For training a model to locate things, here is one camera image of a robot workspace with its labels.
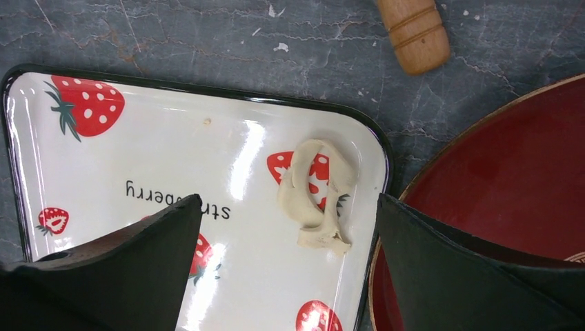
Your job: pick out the dark red round plate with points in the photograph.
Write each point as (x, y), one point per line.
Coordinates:
(514, 178)

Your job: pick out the white strawberry print tray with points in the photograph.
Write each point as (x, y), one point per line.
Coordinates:
(92, 153)

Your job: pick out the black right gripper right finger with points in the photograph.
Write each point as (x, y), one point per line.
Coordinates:
(448, 279)

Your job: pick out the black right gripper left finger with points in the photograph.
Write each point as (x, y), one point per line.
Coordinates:
(131, 279)

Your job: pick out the wooden dough roller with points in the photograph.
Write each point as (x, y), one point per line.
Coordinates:
(416, 31)

